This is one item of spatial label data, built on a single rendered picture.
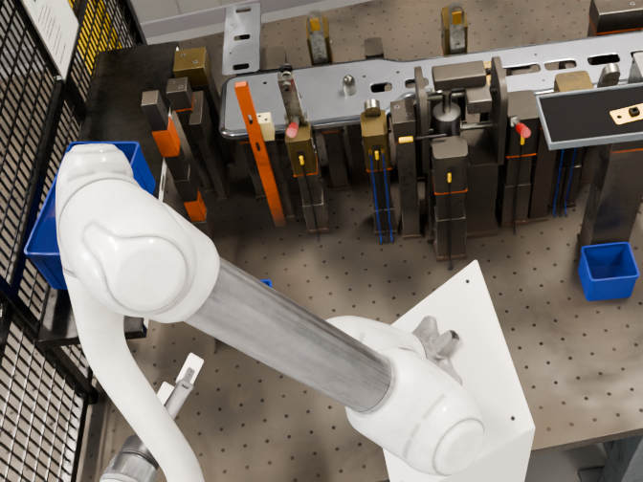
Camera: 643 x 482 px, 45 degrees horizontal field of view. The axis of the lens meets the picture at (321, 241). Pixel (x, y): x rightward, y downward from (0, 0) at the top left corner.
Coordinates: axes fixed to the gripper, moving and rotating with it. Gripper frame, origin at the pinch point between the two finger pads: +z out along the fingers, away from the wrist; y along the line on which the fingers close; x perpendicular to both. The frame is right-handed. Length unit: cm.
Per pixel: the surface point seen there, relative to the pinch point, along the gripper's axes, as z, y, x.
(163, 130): 47, -8, -30
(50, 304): 7.0, 12.7, -29.2
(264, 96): 74, -12, -15
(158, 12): 231, 101, -72
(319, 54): 89, -22, -9
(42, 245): 13.7, 5.7, -37.0
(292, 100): 57, -29, -10
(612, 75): 77, -69, 44
